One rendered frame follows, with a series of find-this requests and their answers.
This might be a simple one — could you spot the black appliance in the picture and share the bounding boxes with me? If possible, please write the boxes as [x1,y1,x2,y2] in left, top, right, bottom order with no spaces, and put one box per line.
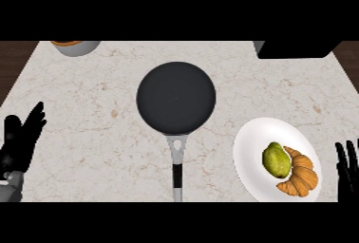
[253,40,345,60]

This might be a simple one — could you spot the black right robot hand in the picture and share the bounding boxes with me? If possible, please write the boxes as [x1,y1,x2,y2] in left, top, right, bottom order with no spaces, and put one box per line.
[334,138,359,203]

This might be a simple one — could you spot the grey bowl with orange content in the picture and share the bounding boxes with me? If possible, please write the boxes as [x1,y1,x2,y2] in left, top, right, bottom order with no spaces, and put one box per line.
[49,40,102,58]

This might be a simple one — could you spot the green pear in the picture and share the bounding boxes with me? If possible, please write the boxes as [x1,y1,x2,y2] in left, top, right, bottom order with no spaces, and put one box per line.
[262,141,293,179]

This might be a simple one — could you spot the black frying pan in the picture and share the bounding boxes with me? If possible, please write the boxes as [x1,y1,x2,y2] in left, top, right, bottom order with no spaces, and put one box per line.
[135,61,218,203]

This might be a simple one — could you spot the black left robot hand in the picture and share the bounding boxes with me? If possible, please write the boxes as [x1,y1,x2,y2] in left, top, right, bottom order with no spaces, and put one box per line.
[0,101,48,175]

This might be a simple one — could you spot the brown croissant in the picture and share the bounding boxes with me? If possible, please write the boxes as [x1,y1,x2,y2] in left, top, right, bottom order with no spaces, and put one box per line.
[275,145,319,198]

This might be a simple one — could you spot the white plate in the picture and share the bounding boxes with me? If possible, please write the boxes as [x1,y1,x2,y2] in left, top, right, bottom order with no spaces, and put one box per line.
[232,117,322,203]

